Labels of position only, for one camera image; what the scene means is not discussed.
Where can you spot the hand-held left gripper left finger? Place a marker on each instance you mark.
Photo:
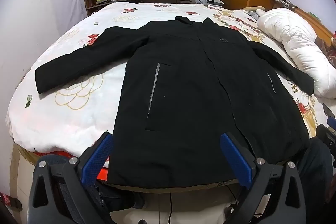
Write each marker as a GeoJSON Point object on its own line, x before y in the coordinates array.
{"type": "Point", "coordinates": [96, 157]}

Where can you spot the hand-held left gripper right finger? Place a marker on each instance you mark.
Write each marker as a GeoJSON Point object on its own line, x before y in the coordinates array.
{"type": "Point", "coordinates": [236, 161]}

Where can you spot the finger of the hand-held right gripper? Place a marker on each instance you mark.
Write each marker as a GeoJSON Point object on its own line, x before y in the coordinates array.
{"type": "Point", "coordinates": [330, 113]}

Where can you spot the black jacket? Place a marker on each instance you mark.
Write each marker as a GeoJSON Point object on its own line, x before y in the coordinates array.
{"type": "Point", "coordinates": [183, 95]}

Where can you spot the person's right trouser leg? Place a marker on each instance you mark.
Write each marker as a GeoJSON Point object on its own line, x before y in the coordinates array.
{"type": "Point", "coordinates": [315, 174]}

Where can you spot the person's trouser leg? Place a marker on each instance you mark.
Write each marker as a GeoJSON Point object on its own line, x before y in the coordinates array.
{"type": "Point", "coordinates": [315, 174]}
{"type": "Point", "coordinates": [118, 197]}

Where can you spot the person's left trouser leg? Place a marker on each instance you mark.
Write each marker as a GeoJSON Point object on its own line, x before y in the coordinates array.
{"type": "Point", "coordinates": [118, 197]}

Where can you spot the floral printed blanket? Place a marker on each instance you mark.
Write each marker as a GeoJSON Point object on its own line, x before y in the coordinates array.
{"type": "Point", "coordinates": [78, 113]}

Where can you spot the white puffy duvet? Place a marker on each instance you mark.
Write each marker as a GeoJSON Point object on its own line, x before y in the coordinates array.
{"type": "Point", "coordinates": [294, 37]}

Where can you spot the wooden headboard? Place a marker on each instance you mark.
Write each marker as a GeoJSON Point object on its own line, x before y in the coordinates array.
{"type": "Point", "coordinates": [302, 10]}

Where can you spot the grey cloth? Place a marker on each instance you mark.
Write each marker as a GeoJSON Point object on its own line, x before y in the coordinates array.
{"type": "Point", "coordinates": [253, 15]}

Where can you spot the beige pillow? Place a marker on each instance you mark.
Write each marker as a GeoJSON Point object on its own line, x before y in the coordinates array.
{"type": "Point", "coordinates": [250, 8]}

